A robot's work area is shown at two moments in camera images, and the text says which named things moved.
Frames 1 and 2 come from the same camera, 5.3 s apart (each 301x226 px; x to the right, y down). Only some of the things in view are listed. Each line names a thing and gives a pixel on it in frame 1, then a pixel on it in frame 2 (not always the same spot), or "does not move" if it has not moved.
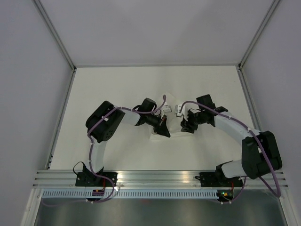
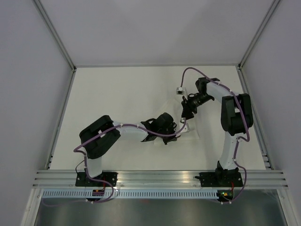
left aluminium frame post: x=54 y=32 does not move
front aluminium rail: x=54 y=179 does not move
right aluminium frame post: x=273 y=6 does not move
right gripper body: x=196 y=118 -> x=193 y=102
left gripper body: x=153 y=121 -> x=170 y=130
